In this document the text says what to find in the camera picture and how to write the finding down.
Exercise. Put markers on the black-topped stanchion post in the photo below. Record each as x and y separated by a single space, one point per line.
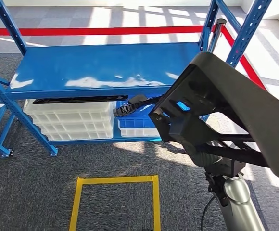
215 33

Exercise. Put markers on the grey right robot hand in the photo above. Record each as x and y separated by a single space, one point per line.
202 156

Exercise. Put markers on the blue plastic crate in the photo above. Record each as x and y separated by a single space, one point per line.
134 122

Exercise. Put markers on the red barrier belt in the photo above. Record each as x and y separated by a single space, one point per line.
247 68
93 31

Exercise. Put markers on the black plastic panel part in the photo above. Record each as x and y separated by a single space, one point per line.
238 105
81 99

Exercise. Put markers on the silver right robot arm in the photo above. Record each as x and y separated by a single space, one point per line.
240 204

